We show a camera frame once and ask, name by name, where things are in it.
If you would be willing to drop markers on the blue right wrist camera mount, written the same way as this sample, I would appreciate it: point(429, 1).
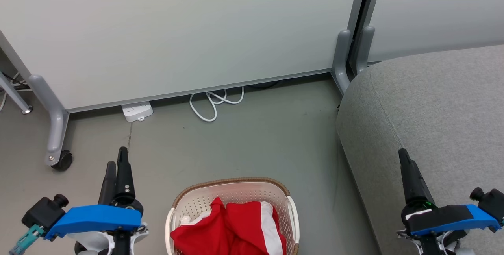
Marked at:
point(482, 217)

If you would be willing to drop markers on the metal table leg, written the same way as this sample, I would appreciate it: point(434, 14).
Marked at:
point(13, 93)

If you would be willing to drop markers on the black caster wheel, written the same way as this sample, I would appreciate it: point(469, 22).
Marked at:
point(63, 160)

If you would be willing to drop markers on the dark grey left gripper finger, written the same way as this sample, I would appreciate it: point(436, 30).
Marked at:
point(125, 172)
point(108, 182)

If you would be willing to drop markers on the cream plastic laundry basket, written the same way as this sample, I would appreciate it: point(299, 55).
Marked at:
point(236, 192)

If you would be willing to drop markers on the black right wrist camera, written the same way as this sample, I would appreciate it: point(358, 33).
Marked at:
point(492, 204)

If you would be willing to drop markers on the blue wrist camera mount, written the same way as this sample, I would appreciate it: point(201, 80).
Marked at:
point(94, 217)
point(482, 217)

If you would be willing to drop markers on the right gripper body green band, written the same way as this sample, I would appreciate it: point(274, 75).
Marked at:
point(433, 245)

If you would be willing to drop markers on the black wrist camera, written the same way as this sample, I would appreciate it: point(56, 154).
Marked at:
point(492, 204)
point(41, 211)

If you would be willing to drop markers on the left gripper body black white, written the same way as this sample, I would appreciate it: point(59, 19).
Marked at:
point(98, 245)

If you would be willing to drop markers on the red garment striped white cuffs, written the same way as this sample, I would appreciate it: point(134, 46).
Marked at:
point(197, 235)

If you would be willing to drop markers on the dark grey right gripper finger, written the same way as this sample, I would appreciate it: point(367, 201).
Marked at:
point(411, 176)

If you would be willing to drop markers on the white partition panel grey frame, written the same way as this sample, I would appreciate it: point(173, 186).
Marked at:
point(441, 11)
point(177, 30)

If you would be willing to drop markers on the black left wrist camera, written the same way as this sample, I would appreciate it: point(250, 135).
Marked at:
point(41, 211)

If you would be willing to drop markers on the grey fabric sofa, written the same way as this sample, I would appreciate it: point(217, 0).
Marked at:
point(433, 109)

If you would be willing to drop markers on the white power strip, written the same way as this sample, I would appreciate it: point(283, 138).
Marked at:
point(137, 111)

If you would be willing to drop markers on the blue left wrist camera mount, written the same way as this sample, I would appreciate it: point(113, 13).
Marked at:
point(94, 217)

